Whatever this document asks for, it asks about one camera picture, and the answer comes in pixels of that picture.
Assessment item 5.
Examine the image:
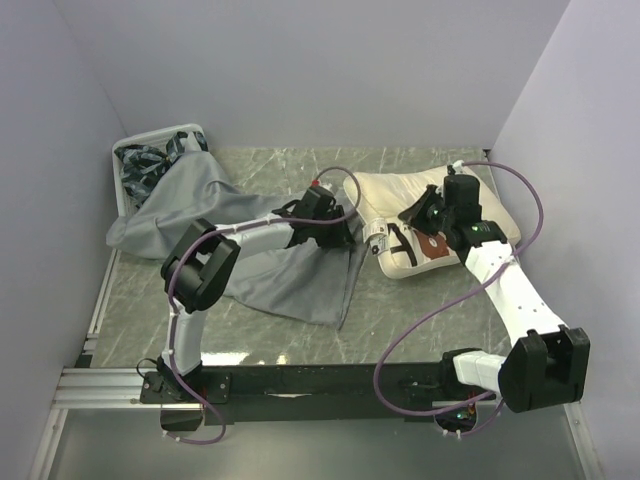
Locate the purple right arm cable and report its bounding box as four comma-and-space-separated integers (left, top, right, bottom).
373, 160, 547, 437

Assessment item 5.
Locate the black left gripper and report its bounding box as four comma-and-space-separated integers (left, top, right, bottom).
310, 205, 355, 249

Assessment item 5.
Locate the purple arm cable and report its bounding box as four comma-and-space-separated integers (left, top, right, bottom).
373, 160, 547, 437
167, 167, 364, 447

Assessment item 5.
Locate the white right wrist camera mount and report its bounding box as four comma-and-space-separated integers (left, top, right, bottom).
446, 160, 472, 176

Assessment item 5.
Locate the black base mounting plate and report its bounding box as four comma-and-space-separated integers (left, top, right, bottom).
139, 360, 501, 427

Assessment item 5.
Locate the grey pillowcase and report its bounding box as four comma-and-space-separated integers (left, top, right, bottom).
106, 152, 366, 329

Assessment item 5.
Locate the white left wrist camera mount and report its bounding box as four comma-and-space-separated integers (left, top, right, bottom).
311, 180, 336, 194

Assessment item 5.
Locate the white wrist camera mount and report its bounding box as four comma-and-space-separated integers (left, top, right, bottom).
446, 160, 472, 176
311, 180, 336, 194

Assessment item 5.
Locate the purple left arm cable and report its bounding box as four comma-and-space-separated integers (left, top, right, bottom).
167, 167, 364, 447

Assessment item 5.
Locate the white plastic basket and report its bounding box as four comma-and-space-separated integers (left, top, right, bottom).
112, 124, 208, 217

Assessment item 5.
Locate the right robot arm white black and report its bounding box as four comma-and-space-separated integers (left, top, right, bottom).
400, 171, 590, 413

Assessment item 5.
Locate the dark patterned cloth in basket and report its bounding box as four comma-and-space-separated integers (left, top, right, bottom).
114, 129, 209, 209

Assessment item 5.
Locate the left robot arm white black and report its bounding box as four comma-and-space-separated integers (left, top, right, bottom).
158, 182, 354, 402

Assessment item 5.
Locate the cream pillow with bear print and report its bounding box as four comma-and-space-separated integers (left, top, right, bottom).
342, 162, 519, 280

